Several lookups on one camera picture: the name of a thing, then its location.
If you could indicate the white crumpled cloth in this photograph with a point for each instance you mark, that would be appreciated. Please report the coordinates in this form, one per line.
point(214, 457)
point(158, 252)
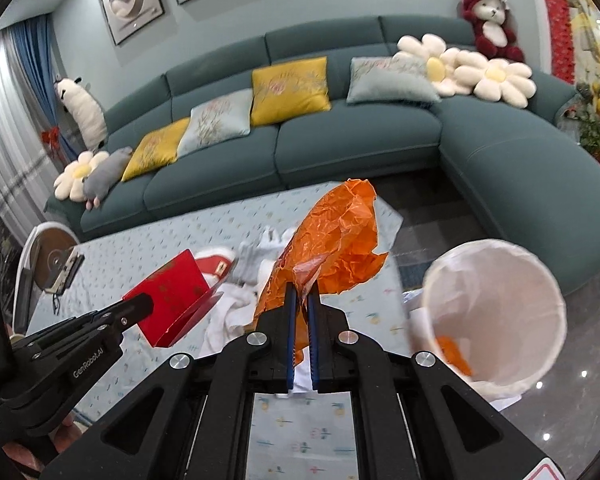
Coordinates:
point(227, 315)

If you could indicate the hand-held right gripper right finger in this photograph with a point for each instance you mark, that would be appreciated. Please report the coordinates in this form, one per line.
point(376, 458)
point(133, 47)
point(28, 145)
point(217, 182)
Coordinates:
point(314, 335)

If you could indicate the large yellow embroidered cushion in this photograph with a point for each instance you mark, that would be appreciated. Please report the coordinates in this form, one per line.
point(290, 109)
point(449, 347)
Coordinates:
point(290, 90)

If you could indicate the framed abstract wall picture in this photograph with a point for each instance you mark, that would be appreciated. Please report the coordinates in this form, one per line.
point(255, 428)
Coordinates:
point(130, 0)

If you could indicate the red curtain bow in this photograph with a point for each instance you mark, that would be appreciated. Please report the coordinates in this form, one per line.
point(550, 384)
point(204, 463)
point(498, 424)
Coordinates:
point(50, 136)

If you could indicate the red paper envelope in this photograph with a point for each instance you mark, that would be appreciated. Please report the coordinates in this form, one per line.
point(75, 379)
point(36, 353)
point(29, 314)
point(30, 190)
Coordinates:
point(170, 285)

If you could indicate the beige and black small device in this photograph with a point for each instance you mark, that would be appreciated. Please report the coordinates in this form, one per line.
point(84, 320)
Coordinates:
point(62, 272)

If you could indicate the red and white packet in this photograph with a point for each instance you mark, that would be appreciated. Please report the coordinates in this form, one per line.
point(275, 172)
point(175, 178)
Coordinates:
point(215, 265)

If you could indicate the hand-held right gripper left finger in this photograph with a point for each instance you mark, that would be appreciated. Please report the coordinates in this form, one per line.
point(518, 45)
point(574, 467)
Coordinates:
point(290, 330)

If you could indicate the teal sectional sofa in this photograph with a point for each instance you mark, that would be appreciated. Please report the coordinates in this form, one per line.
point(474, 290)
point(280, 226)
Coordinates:
point(360, 145)

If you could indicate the small white flower pillow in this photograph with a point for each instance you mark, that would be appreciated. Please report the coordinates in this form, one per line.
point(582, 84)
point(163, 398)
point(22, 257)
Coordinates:
point(72, 175)

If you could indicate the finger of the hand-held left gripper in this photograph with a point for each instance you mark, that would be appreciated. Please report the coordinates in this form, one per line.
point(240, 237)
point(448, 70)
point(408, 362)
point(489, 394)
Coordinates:
point(132, 310)

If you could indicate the orange plastic scrap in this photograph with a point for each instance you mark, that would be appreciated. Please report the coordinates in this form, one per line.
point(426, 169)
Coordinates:
point(454, 355)

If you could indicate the blue curtain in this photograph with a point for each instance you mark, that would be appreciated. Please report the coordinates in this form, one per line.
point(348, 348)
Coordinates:
point(37, 60)

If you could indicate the red and white teddy bear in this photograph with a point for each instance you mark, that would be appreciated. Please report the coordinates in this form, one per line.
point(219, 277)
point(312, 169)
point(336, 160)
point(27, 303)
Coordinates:
point(492, 25)

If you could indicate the floral printed tablecloth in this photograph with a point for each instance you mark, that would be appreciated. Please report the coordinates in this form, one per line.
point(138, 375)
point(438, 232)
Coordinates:
point(130, 240)

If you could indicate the grey mouse plush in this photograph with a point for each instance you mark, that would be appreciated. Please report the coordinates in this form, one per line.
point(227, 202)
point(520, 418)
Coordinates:
point(105, 175)

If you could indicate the white sheer curtain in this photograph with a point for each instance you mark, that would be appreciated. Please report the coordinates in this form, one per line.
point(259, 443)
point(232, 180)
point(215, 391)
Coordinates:
point(10, 150)

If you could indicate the small yellow embroidered cushion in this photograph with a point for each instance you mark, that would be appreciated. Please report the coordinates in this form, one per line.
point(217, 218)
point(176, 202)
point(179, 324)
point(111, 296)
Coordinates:
point(155, 152)

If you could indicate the pale teal embroidered cushion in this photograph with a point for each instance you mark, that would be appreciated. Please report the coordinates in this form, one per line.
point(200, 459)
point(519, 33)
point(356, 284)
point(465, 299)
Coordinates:
point(215, 122)

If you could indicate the white panda plush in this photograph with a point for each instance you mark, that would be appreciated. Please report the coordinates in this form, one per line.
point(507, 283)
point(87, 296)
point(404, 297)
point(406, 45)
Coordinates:
point(82, 110)

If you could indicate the white chair with brown seat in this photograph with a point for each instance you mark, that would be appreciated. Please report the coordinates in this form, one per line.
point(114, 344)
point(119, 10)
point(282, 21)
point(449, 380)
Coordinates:
point(27, 260)

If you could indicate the red wall decoration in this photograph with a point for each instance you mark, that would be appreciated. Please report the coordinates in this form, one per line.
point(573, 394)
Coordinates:
point(560, 20)

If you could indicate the white bin with liner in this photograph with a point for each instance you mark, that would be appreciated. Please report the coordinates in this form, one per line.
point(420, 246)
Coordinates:
point(500, 300)

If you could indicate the grey-green embroidered cushion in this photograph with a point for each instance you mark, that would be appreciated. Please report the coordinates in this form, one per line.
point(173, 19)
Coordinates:
point(387, 80)

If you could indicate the orange plastic bag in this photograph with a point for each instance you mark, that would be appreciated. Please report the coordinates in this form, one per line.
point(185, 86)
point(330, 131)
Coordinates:
point(330, 230)

